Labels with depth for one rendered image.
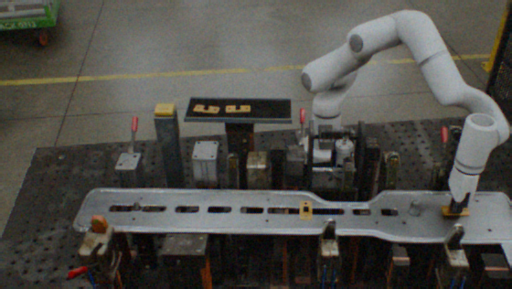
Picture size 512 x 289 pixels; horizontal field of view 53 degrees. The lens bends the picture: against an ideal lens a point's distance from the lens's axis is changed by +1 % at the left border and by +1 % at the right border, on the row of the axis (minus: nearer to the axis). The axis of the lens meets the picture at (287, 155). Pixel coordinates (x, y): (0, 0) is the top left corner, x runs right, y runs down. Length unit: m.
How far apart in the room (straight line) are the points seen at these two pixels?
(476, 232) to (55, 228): 1.50
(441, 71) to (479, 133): 0.20
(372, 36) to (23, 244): 1.44
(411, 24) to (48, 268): 1.45
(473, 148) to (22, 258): 1.56
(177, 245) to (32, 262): 0.70
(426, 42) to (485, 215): 0.58
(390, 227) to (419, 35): 0.57
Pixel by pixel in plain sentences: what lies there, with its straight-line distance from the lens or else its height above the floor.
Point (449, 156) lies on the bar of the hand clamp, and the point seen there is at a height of 1.11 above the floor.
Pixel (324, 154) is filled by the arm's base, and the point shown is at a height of 0.81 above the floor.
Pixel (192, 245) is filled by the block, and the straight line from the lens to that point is 1.49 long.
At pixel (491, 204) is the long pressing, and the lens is 1.77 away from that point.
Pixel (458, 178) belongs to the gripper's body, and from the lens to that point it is 1.58.
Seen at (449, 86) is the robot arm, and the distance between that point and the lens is 1.49.
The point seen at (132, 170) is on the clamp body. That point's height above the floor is 1.05.
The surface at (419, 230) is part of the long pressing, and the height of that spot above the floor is 1.00.
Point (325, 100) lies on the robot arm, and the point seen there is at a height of 1.06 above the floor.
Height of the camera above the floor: 2.12
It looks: 38 degrees down
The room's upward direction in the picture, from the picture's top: 1 degrees clockwise
